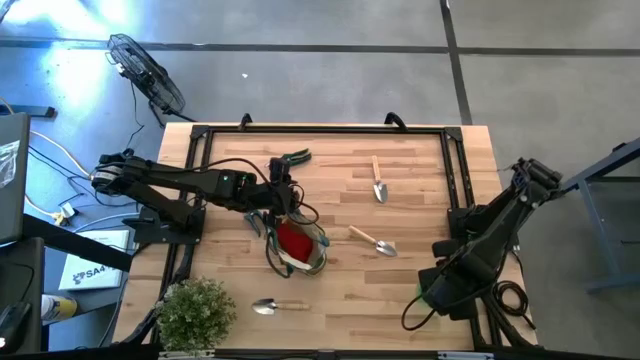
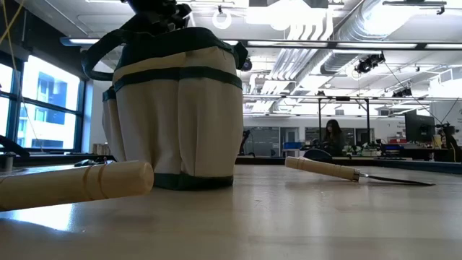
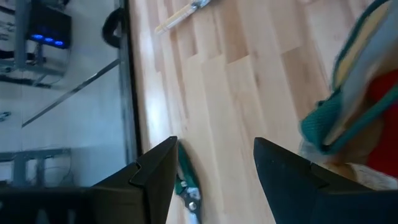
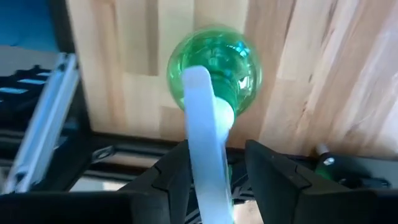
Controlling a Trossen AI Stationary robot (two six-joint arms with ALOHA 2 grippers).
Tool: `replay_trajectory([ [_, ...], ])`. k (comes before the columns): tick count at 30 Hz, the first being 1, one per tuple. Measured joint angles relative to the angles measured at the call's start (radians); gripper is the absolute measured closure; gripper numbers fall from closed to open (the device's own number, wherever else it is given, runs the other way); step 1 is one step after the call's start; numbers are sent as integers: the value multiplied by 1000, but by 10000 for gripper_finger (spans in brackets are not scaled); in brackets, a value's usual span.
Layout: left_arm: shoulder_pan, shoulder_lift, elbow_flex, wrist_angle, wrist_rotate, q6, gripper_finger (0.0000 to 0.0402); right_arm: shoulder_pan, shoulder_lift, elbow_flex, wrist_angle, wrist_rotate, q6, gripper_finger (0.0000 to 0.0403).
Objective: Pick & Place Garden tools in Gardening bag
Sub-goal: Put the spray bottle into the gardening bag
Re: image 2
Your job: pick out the beige green-trimmed gardening bag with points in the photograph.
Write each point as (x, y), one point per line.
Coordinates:
(180, 126)

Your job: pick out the round white ceiling lamp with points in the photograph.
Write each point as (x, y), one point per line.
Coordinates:
(222, 20)

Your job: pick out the black round ceiling spotlight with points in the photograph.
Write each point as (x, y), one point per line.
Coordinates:
(247, 65)

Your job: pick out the large black-framed window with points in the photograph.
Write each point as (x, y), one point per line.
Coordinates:
(47, 108)

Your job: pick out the row of books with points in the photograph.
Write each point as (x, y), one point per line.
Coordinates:
(101, 148)

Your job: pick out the blue storage box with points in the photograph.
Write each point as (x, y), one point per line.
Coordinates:
(292, 145)

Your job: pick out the black slanted bar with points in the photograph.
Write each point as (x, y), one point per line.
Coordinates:
(12, 146)

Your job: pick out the black metal background rack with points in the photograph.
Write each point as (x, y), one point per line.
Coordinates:
(319, 119)

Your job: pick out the black arched table clamp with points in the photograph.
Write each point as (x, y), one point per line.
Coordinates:
(317, 156)

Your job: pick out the person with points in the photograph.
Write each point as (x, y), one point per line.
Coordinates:
(334, 137)
(449, 144)

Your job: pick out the red storage box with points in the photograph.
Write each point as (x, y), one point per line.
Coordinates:
(397, 140)

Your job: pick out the black computer monitor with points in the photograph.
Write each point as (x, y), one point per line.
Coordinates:
(419, 126)

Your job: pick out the long ceiling light rail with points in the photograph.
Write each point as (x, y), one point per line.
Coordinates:
(325, 44)

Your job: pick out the black aluminium table frame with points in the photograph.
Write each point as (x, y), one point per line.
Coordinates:
(263, 160)

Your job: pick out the silver ventilation duct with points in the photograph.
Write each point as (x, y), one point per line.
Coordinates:
(361, 29)

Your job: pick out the small grey cylinder post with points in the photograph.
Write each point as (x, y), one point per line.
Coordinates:
(8, 161)

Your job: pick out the black ceiling-mounted camera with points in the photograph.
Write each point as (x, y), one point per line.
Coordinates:
(368, 64)

